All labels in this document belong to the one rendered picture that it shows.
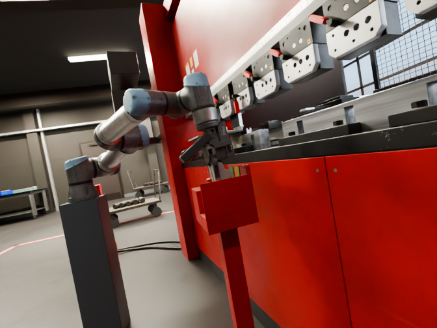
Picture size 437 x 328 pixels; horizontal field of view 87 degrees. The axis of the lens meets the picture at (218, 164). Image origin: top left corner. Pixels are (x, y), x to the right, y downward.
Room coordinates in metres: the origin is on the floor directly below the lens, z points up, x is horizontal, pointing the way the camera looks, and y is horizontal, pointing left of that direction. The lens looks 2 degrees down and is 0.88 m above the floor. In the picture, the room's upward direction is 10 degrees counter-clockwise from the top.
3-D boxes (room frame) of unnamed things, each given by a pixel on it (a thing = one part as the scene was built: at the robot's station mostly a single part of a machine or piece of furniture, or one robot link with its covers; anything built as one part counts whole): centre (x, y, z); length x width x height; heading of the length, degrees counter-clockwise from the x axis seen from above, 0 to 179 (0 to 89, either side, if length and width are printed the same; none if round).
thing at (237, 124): (1.35, -0.15, 1.05); 0.10 x 0.02 x 0.10; 23
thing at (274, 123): (1.42, -0.29, 1.01); 0.26 x 0.12 x 0.05; 113
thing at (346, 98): (0.97, -0.49, 1.01); 0.26 x 0.12 x 0.05; 113
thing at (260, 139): (1.30, -0.17, 0.92); 0.39 x 0.06 x 0.10; 23
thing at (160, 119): (2.32, 0.07, 1.15); 0.85 x 0.25 x 2.30; 113
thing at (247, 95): (1.19, -0.21, 1.18); 0.15 x 0.09 x 0.17; 23
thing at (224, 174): (0.71, -0.01, 0.82); 0.06 x 0.03 x 0.09; 105
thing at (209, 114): (0.72, 0.02, 1.00); 0.08 x 0.08 x 0.05
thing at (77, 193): (1.25, 0.76, 0.82); 0.15 x 0.15 x 0.10
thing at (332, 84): (1.76, -0.52, 1.12); 1.13 x 0.02 x 0.44; 23
